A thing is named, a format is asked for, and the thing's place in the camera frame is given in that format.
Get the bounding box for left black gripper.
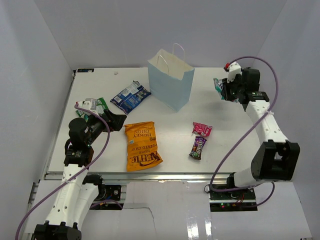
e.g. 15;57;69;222
84;109;126;146

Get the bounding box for teal snack packet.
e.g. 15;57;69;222
213;78;225;100

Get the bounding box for green snack bag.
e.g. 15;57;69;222
75;97;109;122

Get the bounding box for blue snack bag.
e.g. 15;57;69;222
110;81;151;115

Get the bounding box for orange potato chip bag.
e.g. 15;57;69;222
124;121;163;172

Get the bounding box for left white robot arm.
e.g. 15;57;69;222
34;110;127;240

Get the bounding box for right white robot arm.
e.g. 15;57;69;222
222;62;300;200

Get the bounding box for light blue paper bag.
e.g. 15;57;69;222
147;49;195;112

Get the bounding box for pink candy packet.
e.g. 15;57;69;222
192;122;213;138

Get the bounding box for left blue table label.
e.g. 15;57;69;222
76;68;95;73

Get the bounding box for brown M&M's packet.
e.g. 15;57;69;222
189;136;207;160

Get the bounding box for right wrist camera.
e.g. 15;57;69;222
224;61;242;83

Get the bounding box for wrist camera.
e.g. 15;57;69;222
76;98;98;112
224;61;242;83

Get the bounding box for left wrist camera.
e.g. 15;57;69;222
76;98;98;112

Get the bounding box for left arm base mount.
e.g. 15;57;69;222
94;184;122;201

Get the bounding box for aluminium front rail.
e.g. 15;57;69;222
44;172;283;182

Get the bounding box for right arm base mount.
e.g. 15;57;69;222
203;184;256;202

